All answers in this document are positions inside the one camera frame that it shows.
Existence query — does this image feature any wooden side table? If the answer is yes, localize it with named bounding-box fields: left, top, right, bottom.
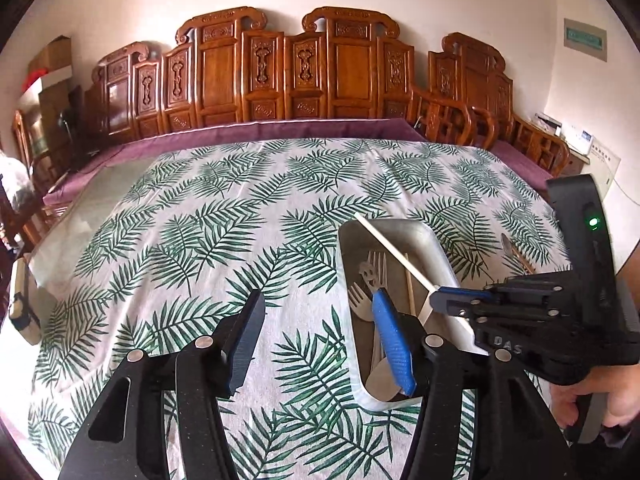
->
left=559, top=139, right=592, bottom=177

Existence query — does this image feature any person's right hand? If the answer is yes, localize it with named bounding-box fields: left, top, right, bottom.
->
left=551, top=357, right=640, bottom=431

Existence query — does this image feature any carved wooden sofa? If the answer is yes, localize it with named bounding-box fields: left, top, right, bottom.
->
left=82, top=6, right=496, bottom=146

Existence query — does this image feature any white fork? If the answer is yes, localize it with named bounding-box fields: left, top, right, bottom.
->
left=347, top=282, right=381, bottom=323

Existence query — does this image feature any smiley slotted metal spoon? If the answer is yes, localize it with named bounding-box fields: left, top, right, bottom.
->
left=357, top=260, right=381, bottom=292

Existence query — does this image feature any white wall cable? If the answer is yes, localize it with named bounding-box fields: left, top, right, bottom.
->
left=612, top=180, right=637, bottom=207

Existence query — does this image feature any clear plastic bag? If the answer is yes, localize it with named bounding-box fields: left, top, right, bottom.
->
left=0, top=157, right=36, bottom=202

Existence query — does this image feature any long purple sofa cushion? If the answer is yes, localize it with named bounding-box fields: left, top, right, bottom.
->
left=42, top=117, right=428, bottom=206

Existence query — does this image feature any brown cardboard box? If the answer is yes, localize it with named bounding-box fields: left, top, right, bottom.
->
left=27, top=35, right=72, bottom=76

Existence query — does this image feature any white chopstick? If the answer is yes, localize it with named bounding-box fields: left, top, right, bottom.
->
left=354, top=212, right=441, bottom=293

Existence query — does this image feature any white telephone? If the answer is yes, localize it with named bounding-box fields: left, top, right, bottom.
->
left=562, top=127, right=596, bottom=153

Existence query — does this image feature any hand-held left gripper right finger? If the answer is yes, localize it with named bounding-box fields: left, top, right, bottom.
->
left=372, top=289, right=586, bottom=480

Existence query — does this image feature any purple armchair cushion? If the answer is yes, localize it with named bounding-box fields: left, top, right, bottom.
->
left=492, top=140, right=551, bottom=193

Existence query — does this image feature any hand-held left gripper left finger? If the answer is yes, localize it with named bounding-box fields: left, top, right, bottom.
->
left=57, top=289, right=266, bottom=480

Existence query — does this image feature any white wall distribution box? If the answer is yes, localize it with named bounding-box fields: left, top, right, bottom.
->
left=582, top=142, right=622, bottom=201

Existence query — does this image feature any carved wooden armchair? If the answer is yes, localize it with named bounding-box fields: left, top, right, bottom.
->
left=427, top=32, right=571, bottom=178

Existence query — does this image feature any leaf print tablecloth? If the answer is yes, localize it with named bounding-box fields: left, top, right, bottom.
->
left=27, top=137, right=573, bottom=480

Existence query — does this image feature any dark wooden cabinet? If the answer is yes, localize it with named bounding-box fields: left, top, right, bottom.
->
left=40, top=82, right=83, bottom=171

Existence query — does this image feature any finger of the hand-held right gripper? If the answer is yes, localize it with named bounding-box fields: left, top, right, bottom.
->
left=431, top=294, right=556, bottom=321
left=440, top=275, right=568, bottom=301

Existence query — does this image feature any grey metal tray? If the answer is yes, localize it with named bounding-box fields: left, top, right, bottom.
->
left=337, top=218, right=490, bottom=411

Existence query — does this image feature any white grey tabletop device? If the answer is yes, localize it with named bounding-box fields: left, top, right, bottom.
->
left=535, top=112, right=563, bottom=136

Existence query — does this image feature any white cardboard box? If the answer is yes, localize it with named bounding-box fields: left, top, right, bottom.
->
left=37, top=67, right=71, bottom=92

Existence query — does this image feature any beige and black block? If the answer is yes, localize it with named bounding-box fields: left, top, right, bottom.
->
left=9, top=257, right=43, bottom=346

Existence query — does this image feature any white spoon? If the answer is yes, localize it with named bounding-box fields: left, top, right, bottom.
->
left=365, top=355, right=407, bottom=402

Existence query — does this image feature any grey green wall panel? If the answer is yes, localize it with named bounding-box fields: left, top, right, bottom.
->
left=564, top=18, right=608, bottom=63

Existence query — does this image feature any wooden chopstick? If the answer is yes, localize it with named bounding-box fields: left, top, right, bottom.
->
left=405, top=254, right=417, bottom=315

